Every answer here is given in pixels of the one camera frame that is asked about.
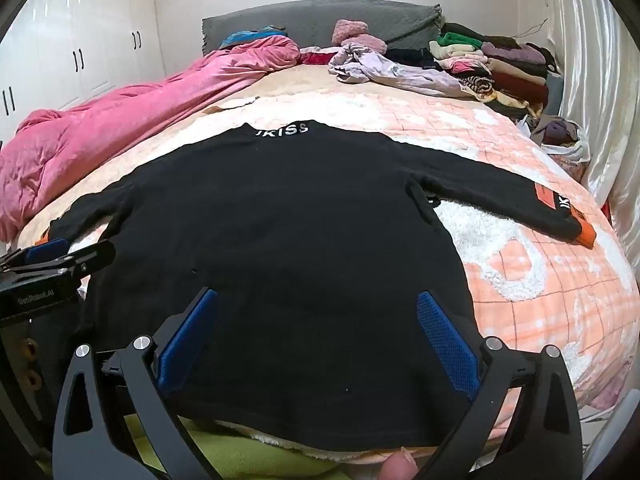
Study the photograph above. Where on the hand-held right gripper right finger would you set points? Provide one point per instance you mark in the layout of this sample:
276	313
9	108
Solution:
447	347

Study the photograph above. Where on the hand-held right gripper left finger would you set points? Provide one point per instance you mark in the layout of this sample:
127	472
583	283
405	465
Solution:
187	340

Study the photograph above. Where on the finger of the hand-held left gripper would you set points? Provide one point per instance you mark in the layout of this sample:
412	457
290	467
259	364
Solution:
92	257
47	251

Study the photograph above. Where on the black sweater with orange patches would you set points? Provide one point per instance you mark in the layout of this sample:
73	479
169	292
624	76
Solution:
300	235

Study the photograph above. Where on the white bag with clothes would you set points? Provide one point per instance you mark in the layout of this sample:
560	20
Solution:
557	135

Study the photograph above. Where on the pile of folded clothes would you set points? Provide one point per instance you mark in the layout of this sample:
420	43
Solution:
510	80

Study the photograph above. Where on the person's right hand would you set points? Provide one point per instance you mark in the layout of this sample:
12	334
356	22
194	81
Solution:
396	467

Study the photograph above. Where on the peach and white printed blanket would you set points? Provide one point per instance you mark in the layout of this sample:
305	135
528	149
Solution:
525	285

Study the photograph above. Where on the person's green top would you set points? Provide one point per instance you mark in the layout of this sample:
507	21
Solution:
240	460

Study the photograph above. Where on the pink quilt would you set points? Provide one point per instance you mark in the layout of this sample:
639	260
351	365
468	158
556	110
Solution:
125	120

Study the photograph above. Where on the white wardrobe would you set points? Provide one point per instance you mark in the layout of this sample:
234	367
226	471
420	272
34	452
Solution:
75	35

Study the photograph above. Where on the blue cloth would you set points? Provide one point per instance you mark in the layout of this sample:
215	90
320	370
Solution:
245	37

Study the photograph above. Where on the beige bed sheet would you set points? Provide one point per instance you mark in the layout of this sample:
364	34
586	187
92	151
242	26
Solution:
300	80

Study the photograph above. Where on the grey-blue cushion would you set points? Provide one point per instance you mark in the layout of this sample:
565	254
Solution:
554	92

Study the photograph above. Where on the lilac garment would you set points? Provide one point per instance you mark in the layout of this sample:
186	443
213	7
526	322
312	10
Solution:
390	67

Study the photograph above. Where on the dark navy garment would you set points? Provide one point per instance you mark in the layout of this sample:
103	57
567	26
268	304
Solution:
410	56

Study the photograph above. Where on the magenta cloth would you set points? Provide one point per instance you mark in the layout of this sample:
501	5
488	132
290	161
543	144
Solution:
315	57

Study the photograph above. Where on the white satin curtain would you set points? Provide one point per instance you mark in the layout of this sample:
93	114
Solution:
600	85

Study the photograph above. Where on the pink fluffy garment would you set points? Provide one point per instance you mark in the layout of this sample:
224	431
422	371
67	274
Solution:
347	29
370	42

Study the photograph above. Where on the grey bed headboard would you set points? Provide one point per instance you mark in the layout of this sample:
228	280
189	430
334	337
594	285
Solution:
310	20

